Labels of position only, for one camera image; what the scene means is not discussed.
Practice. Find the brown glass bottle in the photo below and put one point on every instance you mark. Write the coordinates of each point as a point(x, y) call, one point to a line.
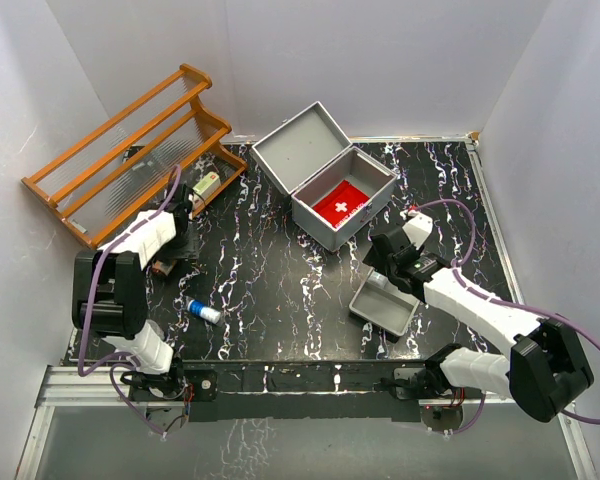
point(163, 268)

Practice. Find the grey divider tray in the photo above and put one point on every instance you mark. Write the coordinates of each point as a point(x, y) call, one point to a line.
point(388, 309)

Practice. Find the black base frame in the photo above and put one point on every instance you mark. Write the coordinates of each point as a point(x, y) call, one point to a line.
point(354, 389)

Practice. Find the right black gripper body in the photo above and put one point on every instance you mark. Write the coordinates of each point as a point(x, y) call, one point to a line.
point(373, 260)

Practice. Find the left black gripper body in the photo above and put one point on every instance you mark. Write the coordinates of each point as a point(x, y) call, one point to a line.
point(182, 248)

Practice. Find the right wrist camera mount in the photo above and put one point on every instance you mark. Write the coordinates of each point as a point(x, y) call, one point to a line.
point(417, 228)

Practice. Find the white green-label pill bottle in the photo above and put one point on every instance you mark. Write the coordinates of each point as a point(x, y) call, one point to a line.
point(377, 280)

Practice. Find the blue white tube bottle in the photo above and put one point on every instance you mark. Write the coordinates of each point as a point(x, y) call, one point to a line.
point(204, 312)

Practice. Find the wooden shelf rack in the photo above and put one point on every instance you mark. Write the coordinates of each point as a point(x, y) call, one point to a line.
point(98, 185)

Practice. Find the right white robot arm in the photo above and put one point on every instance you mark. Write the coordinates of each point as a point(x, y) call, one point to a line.
point(539, 363)

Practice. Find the red first aid pouch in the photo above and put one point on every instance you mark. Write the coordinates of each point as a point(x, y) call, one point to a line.
point(340, 204)

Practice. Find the white medicine box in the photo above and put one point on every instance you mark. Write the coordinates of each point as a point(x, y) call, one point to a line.
point(209, 184)

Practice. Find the clear plastic cup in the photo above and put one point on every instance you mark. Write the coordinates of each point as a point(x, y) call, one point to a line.
point(158, 330)

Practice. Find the grey metal case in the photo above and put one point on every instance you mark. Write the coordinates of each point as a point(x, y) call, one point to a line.
point(307, 157)

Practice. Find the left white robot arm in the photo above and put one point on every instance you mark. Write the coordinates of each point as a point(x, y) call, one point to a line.
point(109, 302)

